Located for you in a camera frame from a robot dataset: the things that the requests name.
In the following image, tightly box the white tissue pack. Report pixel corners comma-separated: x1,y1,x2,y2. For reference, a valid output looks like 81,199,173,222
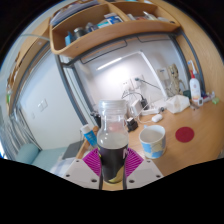
165,94,191,114

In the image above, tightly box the clear bottle with dark label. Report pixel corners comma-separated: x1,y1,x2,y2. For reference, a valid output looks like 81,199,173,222
96,98,130,184

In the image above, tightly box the black cable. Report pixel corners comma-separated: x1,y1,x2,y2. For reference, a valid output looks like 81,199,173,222
134,77,164,92

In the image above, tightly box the small blue tube, white cap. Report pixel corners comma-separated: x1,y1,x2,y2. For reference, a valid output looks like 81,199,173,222
80,124,98,148

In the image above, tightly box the white power strip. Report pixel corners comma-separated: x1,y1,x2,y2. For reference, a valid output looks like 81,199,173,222
139,105,166,116

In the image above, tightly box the dark flat tablet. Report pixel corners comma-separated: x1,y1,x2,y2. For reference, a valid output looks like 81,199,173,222
63,139,86,159

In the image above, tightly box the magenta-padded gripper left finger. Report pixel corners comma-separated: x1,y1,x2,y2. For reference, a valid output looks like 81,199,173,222
62,147,103,190

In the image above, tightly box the black plug adapter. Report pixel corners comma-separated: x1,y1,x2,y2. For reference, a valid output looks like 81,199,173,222
139,96,150,109

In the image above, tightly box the white pump bottle, red pump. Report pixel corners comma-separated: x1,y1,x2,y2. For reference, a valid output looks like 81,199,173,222
189,69,202,101

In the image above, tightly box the black charger block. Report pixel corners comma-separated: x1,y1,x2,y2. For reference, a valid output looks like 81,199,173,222
125,117,139,133

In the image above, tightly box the white wall socket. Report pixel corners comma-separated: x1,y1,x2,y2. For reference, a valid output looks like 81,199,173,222
132,74,145,88
121,79,133,92

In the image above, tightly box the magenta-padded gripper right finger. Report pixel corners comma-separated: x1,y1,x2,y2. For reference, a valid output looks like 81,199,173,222
122,147,164,190

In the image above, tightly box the white desk lamp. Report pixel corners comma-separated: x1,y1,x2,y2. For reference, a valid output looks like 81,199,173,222
96,49,168,98

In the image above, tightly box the dark green round tin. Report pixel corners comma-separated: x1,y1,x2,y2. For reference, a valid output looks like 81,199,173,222
182,89,192,100

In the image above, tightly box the white cup with blue print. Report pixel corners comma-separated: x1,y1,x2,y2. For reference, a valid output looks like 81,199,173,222
138,124,167,159

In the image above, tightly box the small white oval case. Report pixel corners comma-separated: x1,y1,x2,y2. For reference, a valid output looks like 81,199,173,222
151,113,164,123

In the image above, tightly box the wooden shelf unit over desk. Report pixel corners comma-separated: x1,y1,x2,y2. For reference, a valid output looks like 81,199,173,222
49,0,183,59

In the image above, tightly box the wooden tree creature figurine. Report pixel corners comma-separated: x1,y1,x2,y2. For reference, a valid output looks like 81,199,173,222
166,63,184,98

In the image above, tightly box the white wall box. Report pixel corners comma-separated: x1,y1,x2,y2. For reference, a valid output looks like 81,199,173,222
156,67,168,84

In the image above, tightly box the black electric shaver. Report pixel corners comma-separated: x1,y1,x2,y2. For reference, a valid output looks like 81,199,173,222
90,111,101,128

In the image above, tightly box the white charger brick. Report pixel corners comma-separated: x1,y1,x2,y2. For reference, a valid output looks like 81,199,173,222
130,99,144,116

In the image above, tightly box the white wall switch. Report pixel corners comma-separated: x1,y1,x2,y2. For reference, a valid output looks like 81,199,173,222
37,99,49,113

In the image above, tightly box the grey metal desk frame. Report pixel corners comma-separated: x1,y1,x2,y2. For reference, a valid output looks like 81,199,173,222
53,28,206,126

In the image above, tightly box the light blue pillow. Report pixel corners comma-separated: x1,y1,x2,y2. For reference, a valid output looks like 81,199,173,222
14,143,41,165

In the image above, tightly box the light blue bed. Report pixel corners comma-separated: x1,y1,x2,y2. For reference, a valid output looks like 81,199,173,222
14,141,84,173

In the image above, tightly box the wooden wall shelf with books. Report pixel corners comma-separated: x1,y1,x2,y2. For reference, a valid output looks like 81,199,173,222
4,16,51,114

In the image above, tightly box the blue and white spray bottle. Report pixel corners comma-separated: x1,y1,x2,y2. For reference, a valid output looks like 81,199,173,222
186,59,201,81

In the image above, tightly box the flat round red coaster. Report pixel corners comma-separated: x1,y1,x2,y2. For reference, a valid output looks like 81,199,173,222
175,126,195,144

